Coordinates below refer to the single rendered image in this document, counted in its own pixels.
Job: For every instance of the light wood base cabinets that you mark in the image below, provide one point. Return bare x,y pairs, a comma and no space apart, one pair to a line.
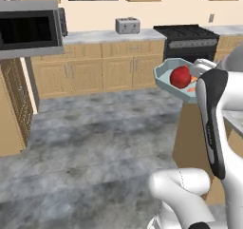
228,46
101,68

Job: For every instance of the dark microwave door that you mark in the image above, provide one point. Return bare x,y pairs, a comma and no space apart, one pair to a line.
63,22

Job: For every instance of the silver toaster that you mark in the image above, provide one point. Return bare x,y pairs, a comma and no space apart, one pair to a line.
127,25

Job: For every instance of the grey microwave oven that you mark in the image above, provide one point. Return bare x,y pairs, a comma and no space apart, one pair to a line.
30,30

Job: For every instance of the red onion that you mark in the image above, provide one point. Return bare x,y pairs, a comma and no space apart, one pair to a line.
179,77

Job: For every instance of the grey wall outlet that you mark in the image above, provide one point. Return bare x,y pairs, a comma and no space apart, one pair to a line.
211,18

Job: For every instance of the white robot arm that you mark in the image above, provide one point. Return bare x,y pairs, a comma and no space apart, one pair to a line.
218,134

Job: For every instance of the black stove with oven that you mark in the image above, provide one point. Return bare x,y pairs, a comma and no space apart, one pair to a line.
186,41

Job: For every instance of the pale blue tupperware container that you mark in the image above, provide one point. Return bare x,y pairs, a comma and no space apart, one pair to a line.
163,76

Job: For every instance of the light wood tall cabinet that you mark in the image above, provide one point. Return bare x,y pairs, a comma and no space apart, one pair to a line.
14,112

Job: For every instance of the orange shrimp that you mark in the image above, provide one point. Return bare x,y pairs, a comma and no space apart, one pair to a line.
192,79

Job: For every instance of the light wood island cabinet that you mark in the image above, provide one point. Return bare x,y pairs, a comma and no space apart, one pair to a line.
190,137

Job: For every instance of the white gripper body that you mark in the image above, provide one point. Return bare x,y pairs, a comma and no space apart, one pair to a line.
202,66

